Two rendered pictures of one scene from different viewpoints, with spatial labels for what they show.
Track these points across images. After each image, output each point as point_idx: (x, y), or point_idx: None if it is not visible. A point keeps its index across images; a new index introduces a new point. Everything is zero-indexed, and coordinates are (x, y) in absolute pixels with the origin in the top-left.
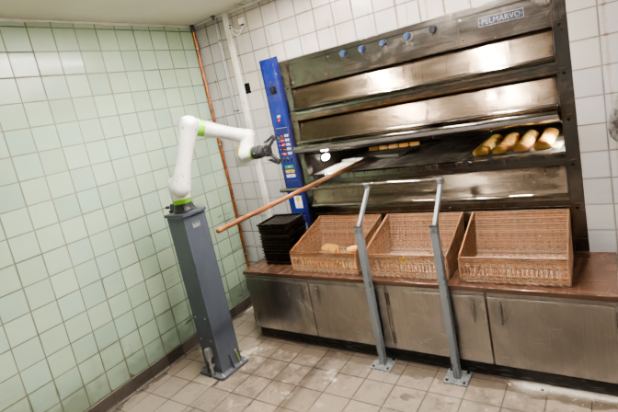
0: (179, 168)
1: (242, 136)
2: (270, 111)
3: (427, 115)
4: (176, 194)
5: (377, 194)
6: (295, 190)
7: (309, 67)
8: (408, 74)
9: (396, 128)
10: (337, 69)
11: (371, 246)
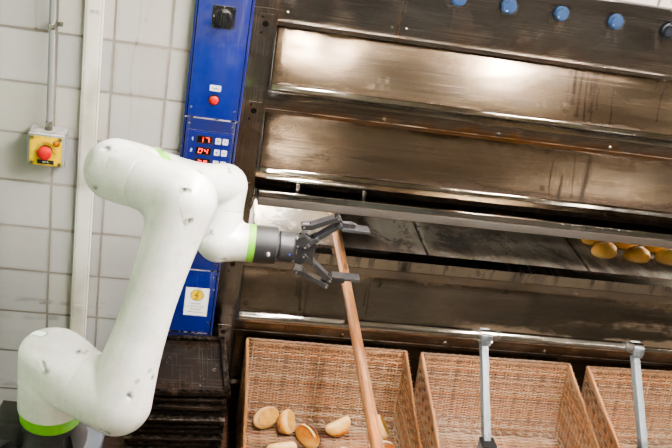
0: (148, 352)
1: (230, 195)
2: (192, 68)
3: (583, 186)
4: (118, 434)
5: (411, 310)
6: (362, 359)
7: None
8: (584, 99)
9: (522, 199)
10: (426, 26)
11: (435, 446)
